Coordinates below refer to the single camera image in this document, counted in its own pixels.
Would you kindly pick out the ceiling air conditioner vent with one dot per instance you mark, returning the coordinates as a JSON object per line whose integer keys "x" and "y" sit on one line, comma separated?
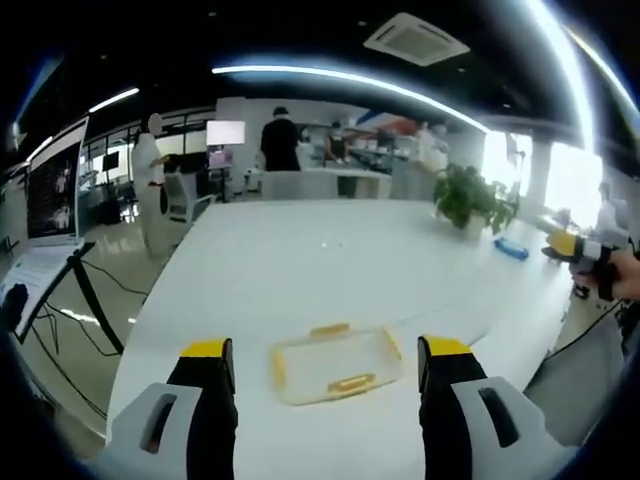
{"x": 416, "y": 39}

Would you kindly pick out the green potted plant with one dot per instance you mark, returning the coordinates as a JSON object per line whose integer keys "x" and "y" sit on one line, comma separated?
{"x": 470, "y": 197}

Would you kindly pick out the bright monitor screen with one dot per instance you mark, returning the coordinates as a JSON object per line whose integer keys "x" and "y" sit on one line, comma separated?
{"x": 226, "y": 133}

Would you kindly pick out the blue cloth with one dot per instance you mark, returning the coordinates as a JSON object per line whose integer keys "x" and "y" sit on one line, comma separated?
{"x": 511, "y": 247}

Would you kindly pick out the short ceiling light strip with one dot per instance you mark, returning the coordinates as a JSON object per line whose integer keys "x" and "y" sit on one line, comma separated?
{"x": 114, "y": 99}

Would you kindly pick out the white office chair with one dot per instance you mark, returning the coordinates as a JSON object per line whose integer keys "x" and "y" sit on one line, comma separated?
{"x": 182, "y": 197}

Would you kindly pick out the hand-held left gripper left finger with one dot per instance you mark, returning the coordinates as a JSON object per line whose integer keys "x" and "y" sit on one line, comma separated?
{"x": 200, "y": 400}

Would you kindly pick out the white background counter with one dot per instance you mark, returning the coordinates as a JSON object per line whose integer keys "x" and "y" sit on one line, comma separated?
{"x": 325, "y": 182}

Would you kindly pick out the clear plastic lid yellow clips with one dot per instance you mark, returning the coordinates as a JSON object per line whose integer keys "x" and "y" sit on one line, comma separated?
{"x": 336, "y": 365}

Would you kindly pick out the long ceiling light strip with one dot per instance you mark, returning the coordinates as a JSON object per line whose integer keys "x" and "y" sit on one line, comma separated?
{"x": 350, "y": 80}

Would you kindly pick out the person's right hand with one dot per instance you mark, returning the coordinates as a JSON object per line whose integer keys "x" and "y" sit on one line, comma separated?
{"x": 630, "y": 277}

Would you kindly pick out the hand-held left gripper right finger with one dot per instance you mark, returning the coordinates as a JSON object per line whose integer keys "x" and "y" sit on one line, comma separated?
{"x": 450, "y": 400}

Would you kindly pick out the open laptop on stand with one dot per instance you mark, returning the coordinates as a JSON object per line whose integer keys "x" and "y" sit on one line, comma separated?
{"x": 52, "y": 195}

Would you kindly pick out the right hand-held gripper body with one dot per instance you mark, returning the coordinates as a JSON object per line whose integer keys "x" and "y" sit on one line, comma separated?
{"x": 592, "y": 260}

